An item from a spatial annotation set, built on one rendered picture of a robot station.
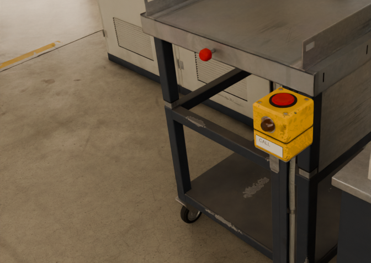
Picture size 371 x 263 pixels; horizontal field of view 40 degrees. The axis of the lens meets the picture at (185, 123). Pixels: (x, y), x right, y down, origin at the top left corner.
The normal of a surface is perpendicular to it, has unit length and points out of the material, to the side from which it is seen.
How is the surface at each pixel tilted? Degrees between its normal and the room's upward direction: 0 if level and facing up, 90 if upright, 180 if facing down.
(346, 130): 90
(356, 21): 90
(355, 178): 0
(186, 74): 90
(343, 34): 90
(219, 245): 0
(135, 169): 0
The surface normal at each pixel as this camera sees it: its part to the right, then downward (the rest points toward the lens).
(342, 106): 0.66, 0.35
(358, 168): -0.11, -0.83
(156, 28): -0.74, 0.43
